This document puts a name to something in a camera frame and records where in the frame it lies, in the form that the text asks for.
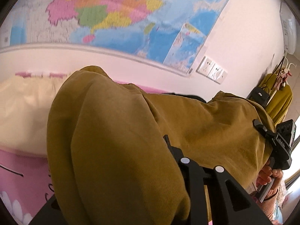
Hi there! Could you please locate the olive brown corduroy garment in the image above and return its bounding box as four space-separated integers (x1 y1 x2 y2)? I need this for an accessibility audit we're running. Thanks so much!
47 66 276 224

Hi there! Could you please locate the pink printed bed sheet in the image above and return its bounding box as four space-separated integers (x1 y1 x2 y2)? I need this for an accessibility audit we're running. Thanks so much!
1 71 172 224

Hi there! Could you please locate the colourful wall map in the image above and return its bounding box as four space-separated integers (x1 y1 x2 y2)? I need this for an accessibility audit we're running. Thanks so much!
1 0 229 74

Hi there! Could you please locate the yellow hanging garment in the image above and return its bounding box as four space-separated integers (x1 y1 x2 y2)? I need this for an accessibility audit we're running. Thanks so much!
258 70 293 125

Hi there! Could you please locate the black garment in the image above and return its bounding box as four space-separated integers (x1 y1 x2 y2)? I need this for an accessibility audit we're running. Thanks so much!
164 92 206 103

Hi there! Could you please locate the black hanging handbag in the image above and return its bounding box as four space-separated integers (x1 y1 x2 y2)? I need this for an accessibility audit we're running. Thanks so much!
249 56 285 109

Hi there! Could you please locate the white wall socket panel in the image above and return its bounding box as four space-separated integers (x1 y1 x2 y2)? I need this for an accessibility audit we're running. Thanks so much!
196 56 228 84

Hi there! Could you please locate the pink sleeve forearm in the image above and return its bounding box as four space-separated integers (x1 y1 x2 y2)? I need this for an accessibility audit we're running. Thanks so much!
250 181 287 224

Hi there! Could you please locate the cream pillow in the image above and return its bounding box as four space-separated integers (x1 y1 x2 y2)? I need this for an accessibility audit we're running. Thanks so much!
1 76 67 157

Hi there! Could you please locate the white air conditioner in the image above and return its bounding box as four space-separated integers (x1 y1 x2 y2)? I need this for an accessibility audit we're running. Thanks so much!
280 1 297 54

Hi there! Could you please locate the person's right hand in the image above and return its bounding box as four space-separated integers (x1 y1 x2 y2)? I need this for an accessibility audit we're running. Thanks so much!
256 159 283 199

